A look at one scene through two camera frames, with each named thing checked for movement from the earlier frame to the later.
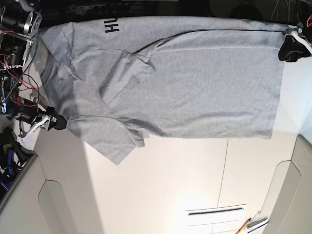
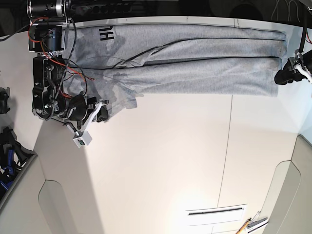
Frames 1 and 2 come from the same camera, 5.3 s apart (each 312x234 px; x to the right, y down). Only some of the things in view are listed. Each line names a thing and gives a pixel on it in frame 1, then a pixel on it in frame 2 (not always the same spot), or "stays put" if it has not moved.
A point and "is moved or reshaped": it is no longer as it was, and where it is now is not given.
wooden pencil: (243, 226) stays put
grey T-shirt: (115, 80) is moved or reshaped
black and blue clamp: (13, 157) stays put
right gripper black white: (295, 45) → (302, 63)
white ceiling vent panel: (214, 215) stays put
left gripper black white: (45, 121) → (79, 108)
